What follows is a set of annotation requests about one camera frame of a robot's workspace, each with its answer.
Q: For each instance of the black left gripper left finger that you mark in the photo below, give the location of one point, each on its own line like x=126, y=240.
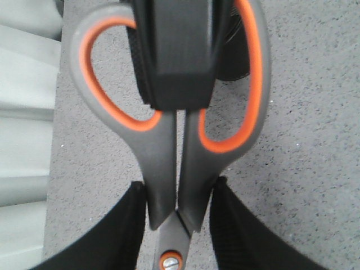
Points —
x=113, y=243

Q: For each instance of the grey orange handled scissors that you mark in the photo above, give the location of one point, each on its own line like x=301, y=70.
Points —
x=179, y=162

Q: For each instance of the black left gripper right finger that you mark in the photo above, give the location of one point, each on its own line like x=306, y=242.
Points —
x=241, y=241

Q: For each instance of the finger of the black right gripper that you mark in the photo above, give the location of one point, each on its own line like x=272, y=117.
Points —
x=180, y=44

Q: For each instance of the grey curtain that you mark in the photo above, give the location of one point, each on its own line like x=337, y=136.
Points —
x=30, y=57

